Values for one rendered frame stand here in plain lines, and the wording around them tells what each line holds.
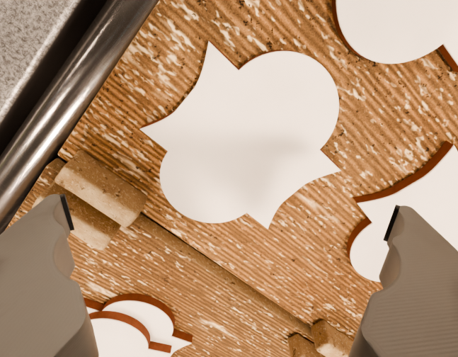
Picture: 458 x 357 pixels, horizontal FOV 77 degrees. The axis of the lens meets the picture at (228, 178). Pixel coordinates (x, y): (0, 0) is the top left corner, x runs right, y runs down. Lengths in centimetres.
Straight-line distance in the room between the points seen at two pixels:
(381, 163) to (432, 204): 5
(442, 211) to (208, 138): 18
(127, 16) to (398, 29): 16
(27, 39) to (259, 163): 18
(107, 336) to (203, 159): 21
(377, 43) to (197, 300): 25
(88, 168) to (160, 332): 19
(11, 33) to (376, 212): 28
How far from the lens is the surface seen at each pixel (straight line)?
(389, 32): 20
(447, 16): 21
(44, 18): 24
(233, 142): 19
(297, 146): 20
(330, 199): 23
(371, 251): 26
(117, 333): 33
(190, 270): 27
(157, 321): 32
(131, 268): 29
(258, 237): 25
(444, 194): 26
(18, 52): 26
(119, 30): 22
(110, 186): 22
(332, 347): 32
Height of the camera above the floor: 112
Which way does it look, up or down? 61 degrees down
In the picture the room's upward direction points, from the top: 176 degrees counter-clockwise
